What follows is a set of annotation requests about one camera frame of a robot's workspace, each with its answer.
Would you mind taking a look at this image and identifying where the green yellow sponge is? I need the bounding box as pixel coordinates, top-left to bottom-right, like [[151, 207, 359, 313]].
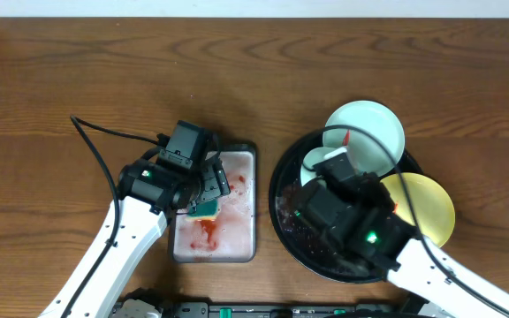
[[186, 200, 220, 221]]

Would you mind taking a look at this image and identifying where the mint plate front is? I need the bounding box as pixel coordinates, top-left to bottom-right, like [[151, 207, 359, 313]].
[[300, 147, 348, 186]]

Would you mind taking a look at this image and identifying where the mint plate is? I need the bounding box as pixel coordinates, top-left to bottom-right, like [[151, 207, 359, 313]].
[[300, 147, 348, 186], [322, 101, 406, 176]]

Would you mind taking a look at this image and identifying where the yellow plate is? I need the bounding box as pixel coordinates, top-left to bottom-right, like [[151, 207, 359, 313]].
[[381, 172, 455, 247]]

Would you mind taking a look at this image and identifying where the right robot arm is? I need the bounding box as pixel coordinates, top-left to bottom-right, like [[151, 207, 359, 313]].
[[295, 174, 509, 317]]

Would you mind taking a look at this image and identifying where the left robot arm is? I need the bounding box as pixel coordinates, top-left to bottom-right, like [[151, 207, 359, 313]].
[[42, 148, 231, 317]]

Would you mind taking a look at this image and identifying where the rectangular soapy water tray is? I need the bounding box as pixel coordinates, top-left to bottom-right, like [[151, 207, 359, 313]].
[[171, 144, 257, 263]]

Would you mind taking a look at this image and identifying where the round black serving tray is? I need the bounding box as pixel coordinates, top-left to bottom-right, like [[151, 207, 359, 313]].
[[269, 129, 419, 284]]

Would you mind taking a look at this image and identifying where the mint plate rear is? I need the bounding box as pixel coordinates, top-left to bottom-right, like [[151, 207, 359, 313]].
[[322, 101, 406, 176]]

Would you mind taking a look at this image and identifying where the right camera cable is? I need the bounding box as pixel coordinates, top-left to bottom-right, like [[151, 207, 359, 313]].
[[298, 125, 509, 318]]

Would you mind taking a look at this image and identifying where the camera cable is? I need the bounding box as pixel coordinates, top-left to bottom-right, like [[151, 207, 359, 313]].
[[298, 125, 509, 318], [57, 114, 167, 318]]

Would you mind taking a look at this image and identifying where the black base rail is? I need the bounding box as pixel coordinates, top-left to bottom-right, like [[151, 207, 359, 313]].
[[108, 301, 397, 318]]

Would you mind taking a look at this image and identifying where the left camera cable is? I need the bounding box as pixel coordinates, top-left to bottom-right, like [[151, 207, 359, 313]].
[[57, 114, 167, 318]]

